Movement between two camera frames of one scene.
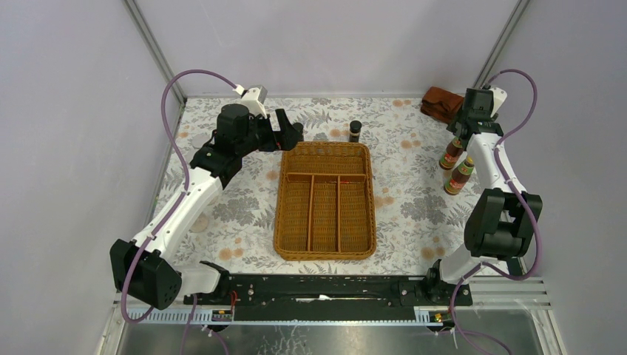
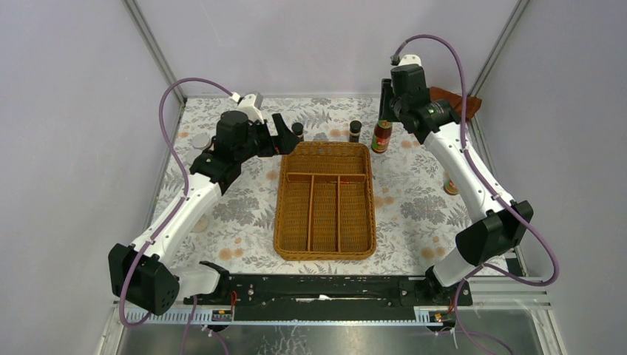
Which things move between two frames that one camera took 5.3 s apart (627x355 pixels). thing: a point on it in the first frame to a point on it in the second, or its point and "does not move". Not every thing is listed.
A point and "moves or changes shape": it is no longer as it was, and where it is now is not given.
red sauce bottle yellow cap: x=449 y=157 moves or changes shape
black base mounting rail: x=334 y=297 does not move
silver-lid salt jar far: x=199 y=139 does not move
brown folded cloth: x=441 y=104 does not move
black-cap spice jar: x=299 y=126 does not move
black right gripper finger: x=457 y=126 to x=387 y=93
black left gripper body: x=260 y=134 does not move
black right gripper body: x=494 y=118 to x=397 y=106
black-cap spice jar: x=355 y=129 does not move
